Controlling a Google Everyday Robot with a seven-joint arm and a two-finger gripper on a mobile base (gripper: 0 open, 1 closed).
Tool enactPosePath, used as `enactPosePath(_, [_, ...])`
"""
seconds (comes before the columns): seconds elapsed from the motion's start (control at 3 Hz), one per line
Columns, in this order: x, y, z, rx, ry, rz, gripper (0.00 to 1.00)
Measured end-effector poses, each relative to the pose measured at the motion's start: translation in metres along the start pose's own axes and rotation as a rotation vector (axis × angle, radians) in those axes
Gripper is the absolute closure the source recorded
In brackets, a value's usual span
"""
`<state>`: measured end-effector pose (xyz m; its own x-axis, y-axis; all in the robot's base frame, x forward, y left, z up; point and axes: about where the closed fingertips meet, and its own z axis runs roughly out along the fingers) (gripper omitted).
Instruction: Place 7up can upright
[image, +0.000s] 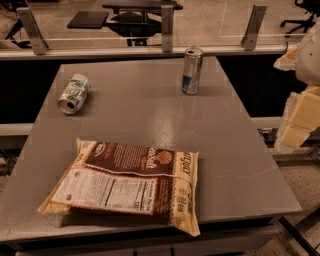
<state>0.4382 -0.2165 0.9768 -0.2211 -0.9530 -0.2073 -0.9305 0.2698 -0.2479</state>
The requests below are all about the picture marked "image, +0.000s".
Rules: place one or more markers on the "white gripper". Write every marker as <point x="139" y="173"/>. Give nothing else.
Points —
<point x="310" y="59"/>

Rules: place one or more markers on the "green white 7up can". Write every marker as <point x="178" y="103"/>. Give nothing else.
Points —
<point x="74" y="94"/>

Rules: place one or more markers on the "silver blue energy drink can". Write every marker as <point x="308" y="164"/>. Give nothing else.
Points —
<point x="193" y="58"/>

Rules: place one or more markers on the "black background table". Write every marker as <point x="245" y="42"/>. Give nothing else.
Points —
<point x="135" y="20"/>

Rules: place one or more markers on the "brown cream snack bag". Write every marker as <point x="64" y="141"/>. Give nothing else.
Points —
<point x="152" y="184"/>

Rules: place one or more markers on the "right metal rail bracket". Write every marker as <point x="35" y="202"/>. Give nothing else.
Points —
<point x="250" y="37"/>

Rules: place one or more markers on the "metal rail bracket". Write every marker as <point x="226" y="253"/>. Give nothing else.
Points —
<point x="167" y="28"/>
<point x="250" y="37"/>
<point x="37" y="41"/>

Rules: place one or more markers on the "middle metal rail bracket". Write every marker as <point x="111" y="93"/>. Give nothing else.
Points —
<point x="167" y="28"/>

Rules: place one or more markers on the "left metal rail bracket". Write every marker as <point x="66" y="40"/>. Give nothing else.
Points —
<point x="37" y="41"/>

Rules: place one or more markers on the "horizontal metal rail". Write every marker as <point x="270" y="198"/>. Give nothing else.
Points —
<point x="140" y="52"/>

